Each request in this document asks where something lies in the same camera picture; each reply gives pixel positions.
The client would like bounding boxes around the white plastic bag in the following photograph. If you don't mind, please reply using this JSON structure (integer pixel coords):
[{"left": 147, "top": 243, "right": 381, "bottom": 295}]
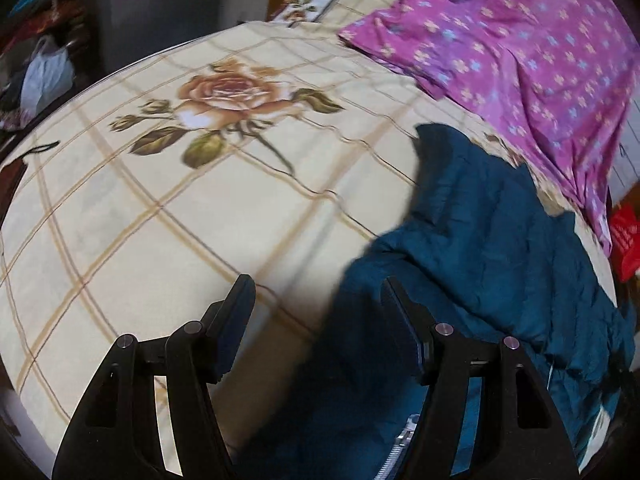
[{"left": 20, "top": 35, "right": 76, "bottom": 116}]

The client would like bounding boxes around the grey refrigerator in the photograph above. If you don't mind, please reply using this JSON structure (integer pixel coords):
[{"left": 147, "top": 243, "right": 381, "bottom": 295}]
[{"left": 87, "top": 0, "right": 273, "bottom": 78}]

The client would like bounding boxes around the red shopping bag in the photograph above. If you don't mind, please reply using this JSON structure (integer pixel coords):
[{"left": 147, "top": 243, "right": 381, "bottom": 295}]
[{"left": 607, "top": 205, "right": 640, "bottom": 283}]

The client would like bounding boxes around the purple floral sheet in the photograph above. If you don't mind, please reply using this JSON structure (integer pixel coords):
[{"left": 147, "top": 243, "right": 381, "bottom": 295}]
[{"left": 339, "top": 0, "right": 632, "bottom": 256}]

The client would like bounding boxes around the teal padded jacket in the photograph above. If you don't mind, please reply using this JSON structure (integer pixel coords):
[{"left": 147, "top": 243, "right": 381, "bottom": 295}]
[{"left": 235, "top": 122, "right": 636, "bottom": 480}]

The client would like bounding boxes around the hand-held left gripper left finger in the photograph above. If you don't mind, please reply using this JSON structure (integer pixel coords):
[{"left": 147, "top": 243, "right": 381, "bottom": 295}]
[{"left": 51, "top": 274, "right": 257, "bottom": 480}]

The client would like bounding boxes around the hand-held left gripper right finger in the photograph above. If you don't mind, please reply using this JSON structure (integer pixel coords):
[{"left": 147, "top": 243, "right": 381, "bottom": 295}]
[{"left": 381, "top": 276, "right": 581, "bottom": 480}]

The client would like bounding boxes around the rose-print plaid bed sheet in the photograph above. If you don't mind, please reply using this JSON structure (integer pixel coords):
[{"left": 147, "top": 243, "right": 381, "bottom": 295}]
[{"left": 0, "top": 0, "right": 621, "bottom": 480}]

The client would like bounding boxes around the dark brown bag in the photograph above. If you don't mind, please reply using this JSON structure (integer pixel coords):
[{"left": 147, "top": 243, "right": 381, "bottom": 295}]
[{"left": 0, "top": 140, "right": 61, "bottom": 221}]

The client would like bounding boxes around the pile of colourful clothes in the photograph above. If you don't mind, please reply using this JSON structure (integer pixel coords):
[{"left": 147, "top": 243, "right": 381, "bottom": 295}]
[{"left": 0, "top": 0, "right": 93, "bottom": 126}]

